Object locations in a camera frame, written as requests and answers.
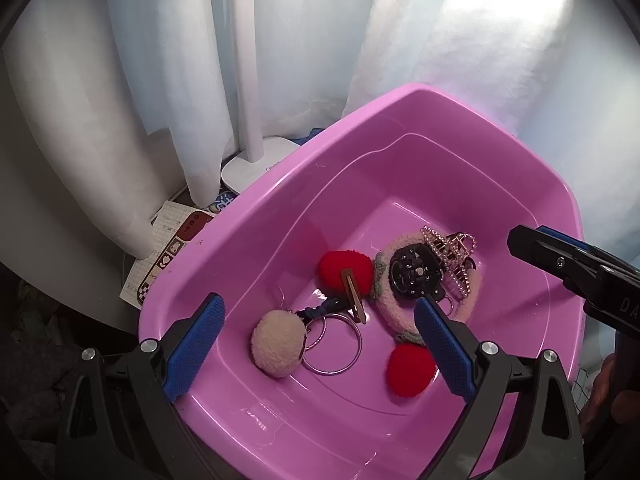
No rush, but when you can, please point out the pink fuzzy strawberry headband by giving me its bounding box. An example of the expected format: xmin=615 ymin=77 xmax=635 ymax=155
xmin=317 ymin=227 xmax=483 ymax=401

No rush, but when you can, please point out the printed paper sheet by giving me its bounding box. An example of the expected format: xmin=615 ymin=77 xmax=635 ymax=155
xmin=120 ymin=201 xmax=217 ymax=311

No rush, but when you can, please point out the black snap hair clip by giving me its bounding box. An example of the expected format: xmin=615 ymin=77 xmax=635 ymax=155
xmin=340 ymin=269 xmax=367 ymax=324

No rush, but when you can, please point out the white curtain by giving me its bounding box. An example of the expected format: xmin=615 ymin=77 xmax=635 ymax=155
xmin=0 ymin=0 xmax=640 ymax=361

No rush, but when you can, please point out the pink plastic basin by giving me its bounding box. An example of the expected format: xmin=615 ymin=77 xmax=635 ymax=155
xmin=137 ymin=82 xmax=586 ymax=480

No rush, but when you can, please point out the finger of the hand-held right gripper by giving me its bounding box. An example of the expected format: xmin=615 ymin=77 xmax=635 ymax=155
xmin=537 ymin=226 xmax=617 ymax=267
xmin=507 ymin=224 xmax=602 ymax=294

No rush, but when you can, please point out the gold pearl claw clip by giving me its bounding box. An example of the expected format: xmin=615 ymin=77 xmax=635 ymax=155
xmin=421 ymin=225 xmax=478 ymax=301

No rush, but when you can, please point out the black wrist watch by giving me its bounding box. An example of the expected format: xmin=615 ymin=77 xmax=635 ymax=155
xmin=389 ymin=242 xmax=448 ymax=303

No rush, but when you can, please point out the beige sloth face plush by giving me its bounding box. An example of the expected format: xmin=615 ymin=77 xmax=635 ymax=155
xmin=250 ymin=310 xmax=310 ymax=378

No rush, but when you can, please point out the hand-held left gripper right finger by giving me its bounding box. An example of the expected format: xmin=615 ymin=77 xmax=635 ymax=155
xmin=414 ymin=296 xmax=586 ymax=480

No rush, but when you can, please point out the silver key ring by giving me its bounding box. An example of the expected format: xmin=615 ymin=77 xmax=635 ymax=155
xmin=295 ymin=295 xmax=351 ymax=353

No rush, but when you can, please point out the person's right hand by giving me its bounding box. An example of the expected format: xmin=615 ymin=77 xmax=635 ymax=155
xmin=579 ymin=352 xmax=640 ymax=428

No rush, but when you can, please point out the silver metal bangle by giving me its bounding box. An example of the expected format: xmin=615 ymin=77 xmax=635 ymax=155
xmin=300 ymin=312 xmax=362 ymax=375

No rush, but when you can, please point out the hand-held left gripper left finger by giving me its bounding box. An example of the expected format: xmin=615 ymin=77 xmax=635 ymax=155
xmin=55 ymin=292 xmax=226 ymax=480

